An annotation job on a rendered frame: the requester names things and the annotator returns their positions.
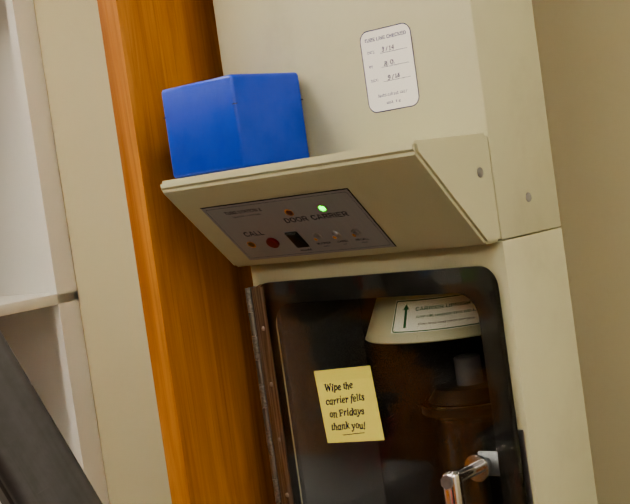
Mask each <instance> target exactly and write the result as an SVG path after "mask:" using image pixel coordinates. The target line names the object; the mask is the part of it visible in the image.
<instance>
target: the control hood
mask: <svg viewBox="0 0 630 504"><path fill-rule="evenodd" d="M160 186H161V190H162V191H163V194H164V195H165V196H166V197H167V198H168V199H169V200H170V201H171V202H172V203H173V204H174V205H175V206H176V207H177V208H178V209H179V210H180V211H181V212H182V213H183V214H184V215H185V216H186V217H187V218H188V219H189V220H190V221H191V222H192V223H193V224H194V225H195V226H196V227H197V228H198V229H199V230H200V231H201V232H202V233H203V234H204V235H205V236H206V237H207V238H208V239H209V240H210V242H211V243H212V244H213V245H214V246H215V247H216V248H217V249H218V250H219V251H220V252H221V253H222V254H223V255H224V256H225V257H226V258H227V259H228V260H229V261H230V262H231V263H232V264H233V265H234V266H235V265H236V266H237V267H242V266H253V265H264V264H275V263H286V262H298V261H309V260H320V259H331V258H342V257H353V256H364V255H375V254H386V253H397V252H408V251H419V250H430V249H441V248H453V247H464V246H475V245H486V244H491V243H495V242H498V239H499V238H500V231H499V224H498V216H497V209H496V201H495V194H494V186H493V179H492V171H491V164H490V156H489V149H488V141H487V136H484V133H478V134H469V135H460V136H450V137H441V138H432V139H423V140H414V141H408V142H401V143H395V144H389V145H383V146H377V147H370V148H364V149H358V150H352V151H346V152H339V153H333V154H327V155H321V156H315V157H308V158H302V159H296V160H290V161H284V162H278V163H271V164H265V165H259V166H253V167H247V168H240V169H234V170H228V171H222V172H216V173H209V174H203V175H197V176H191V177H185V178H178V179H172V180H166V181H162V184H160ZM344 188H348V189H349V190H350V192H351V193H352V194H353V195H354V196H355V198H356V199H357V200H358V201H359V202H360V203H361V205H362V206H363V207H364V208H365V209H366V211H367V212H368V213H369V214H370V215H371V216H372V218H373V219H374V220H375V221H376V222H377V224H378V225H379V226H380V227H381V228H382V229H383V231H384V232H385V233H386V234H387V235H388V237H389V238H390V239H391V240H392V241H393V243H394V244H395V245H396V247H385V248H374V249H364V250H353V251H343V252H332V253H321V254H311V255H300V256H290V257H279V258H268V259H258V260H249V259H248V258H247V256H246V255H245V254H244V253H243V252H242V251H241V250H240V249H239V248H238V247H237V246H236V245H235V244H234V243H233V242H232V241H231V240H230V239H229V238H228V237H227V236H226V235H225V234H224V233H223V232H222V231H221V230H220V228H219V227H218V226H217V225H216V224H215V223H214V222H213V221H212V220H211V219H210V218H209V217H208V216H207V215H206V214H205V213H204V212H203V211H202V210H201V209H200V208H205V207H212V206H219V205H227V204H234V203H241V202H249V201H256V200H263V199H271V198H278V197H285V196H293V195H300V194H307V193H315V192H322V191H329V190H336V189H344Z"/></svg>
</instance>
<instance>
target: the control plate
mask: <svg viewBox="0 0 630 504"><path fill-rule="evenodd" d="M320 204H321V205H324V206H326V207H327V209H328V210H327V212H322V211H320V210H319V209H318V208H317V206H318V205H320ZM200 209H201V210H202V211H203V212H204V213H205V214H206V215H207V216H208V217H209V218H210V219H211V220H212V221H213V222H214V223H215V224H216V225H217V226H218V227H219V228H220V230H221V231H222V232H223V233H224V234H225V235H226V236H227V237H228V238H229V239H230V240H231V241H232V242H233V243H234V244H235V245H236V246H237V247H238V248H239V249H240V250H241V251H242V252H243V253H244V254H245V255H246V256H247V258H248V259H249V260H258V259H268V258H279V257H290V256H300V255H311V254H321V253H332V252H343V251H353V250H364V249H374V248H385V247H396V245H395V244H394V243H393V241H392V240H391V239H390V238H389V237H388V235H387V234H386V233H385V232H384V231H383V229H382V228H381V227H380V226H379V225H378V224H377V222H376V221H375V220H374V219H373V218H372V216H371V215H370V214H369V213H368V212H367V211H366V209H365V208H364V207H363V206H362V205H361V203H360V202H359V201H358V200H357V199H356V198H355V196H354V195H353V194H352V193H351V192H350V190H349V189H348V188H344V189H336V190H329V191H322V192H315V193H307V194H300V195H293V196H285V197H278V198H271V199H263V200H256V201H249V202H241V203H234V204H227V205H219V206H212V207H205V208H200ZM285 209H290V210H292V211H293V212H294V215H293V216H289V215H287V214H285V212H284V210H285ZM352 229H357V230H358V231H359V232H360V234H359V235H357V236H356V237H354V236H352V234H353V233H352V232H351V230H352ZM294 231H296V232H297V233H298V234H299V235H300V236H301V237H302V238H303V239H304V240H305V241H306V242H307V244H308V245H309V247H302V248H297V247H296V246H295V245H294V244H293V242H292V241H291V240H290V239H289V238H288V237H287V236H286V235H285V234H284V233H285V232H294ZM333 231H337V232H339V233H340V234H341V236H340V237H339V238H338V237H337V239H334V238H333V235H332V232H333ZM314 233H317V234H320V235H321V236H322V238H321V239H318V241H315V240H314V236H313V234H314ZM267 238H274V239H276V240H277V241H278V242H279V243H280V245H279V247H278V248H272V247H270V246H268V245H267V243H266V240H267ZM248 241H252V242H254V243H255V244H256V247H255V248H252V247H250V246H248V245H247V242H248Z"/></svg>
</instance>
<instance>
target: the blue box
mask: <svg viewBox="0 0 630 504"><path fill-rule="evenodd" d="M162 100H163V107H164V114H165V118H164V119H165V121H166V127H167V134H168V141H169V148H170V155H171V161H172V168H173V175H174V177H175V178H176V179H178V178H185V177H191V176H197V175H203V174H209V173H216V172H222V171H228V170H234V169H240V168H247V167H253V166H259V165H265V164H271V163H278V162H284V161H290V160H296V159H302V158H308V157H309V151H308V144H307V136H306V129H305V122H304V115H303V108H302V101H301V100H303V99H301V94H300V87H299V80H298V75H297V73H295V72H286V73H256V74H230V75H226V76H221V77H217V78H213V79H208V80H204V81H200V82H195V83H191V84H187V85H182V86H178V87H174V88H169V89H165V90H163V91H162Z"/></svg>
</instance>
